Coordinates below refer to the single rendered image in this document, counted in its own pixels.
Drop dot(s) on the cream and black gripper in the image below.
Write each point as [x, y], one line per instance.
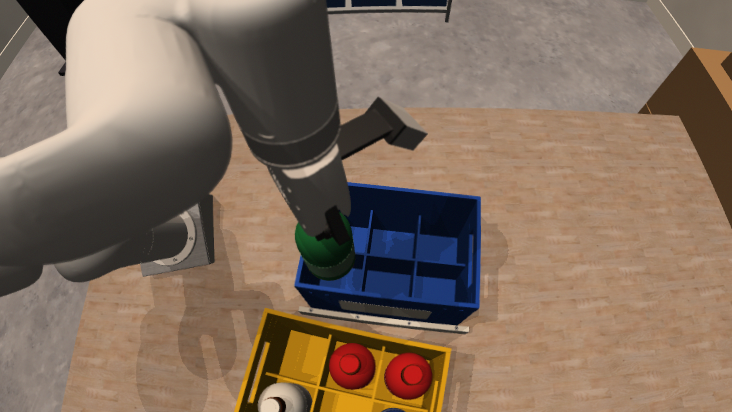
[315, 191]

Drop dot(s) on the orange divided crate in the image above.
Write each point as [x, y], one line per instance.
[296, 346]

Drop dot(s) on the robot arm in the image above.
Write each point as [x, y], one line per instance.
[148, 136]

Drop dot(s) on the blue crate with dividers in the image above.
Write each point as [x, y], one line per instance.
[385, 223]

